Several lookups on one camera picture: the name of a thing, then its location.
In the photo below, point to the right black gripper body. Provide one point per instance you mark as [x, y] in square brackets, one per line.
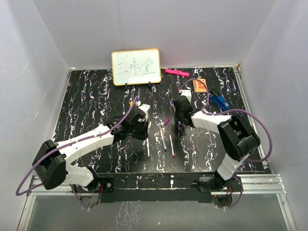
[178, 116]

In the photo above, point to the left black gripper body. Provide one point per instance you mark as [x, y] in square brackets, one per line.
[138, 133]

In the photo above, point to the white pen purple tip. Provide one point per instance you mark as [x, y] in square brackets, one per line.
[148, 148]

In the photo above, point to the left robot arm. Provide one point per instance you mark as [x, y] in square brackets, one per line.
[54, 161]

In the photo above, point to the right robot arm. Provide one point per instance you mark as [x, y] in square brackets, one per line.
[238, 137]

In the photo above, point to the white pen red tip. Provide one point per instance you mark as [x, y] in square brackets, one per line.
[172, 146]

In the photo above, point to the white pen blue tip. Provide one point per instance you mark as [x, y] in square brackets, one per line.
[163, 141]

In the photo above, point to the orange card pack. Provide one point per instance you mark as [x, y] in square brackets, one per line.
[199, 86]

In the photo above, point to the blue stapler tool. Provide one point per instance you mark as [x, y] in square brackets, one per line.
[218, 99]

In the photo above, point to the pink plastic clip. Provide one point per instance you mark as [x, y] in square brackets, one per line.
[177, 72]

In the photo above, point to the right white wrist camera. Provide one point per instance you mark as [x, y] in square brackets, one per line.
[187, 94]

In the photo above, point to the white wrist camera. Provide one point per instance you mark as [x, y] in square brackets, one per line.
[144, 107]
[187, 94]

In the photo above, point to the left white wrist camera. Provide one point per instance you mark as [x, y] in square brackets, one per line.
[144, 107]

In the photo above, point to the small whiteboard with wooden frame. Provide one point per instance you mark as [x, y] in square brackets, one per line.
[136, 67]

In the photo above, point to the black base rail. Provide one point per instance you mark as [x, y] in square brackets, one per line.
[152, 187]

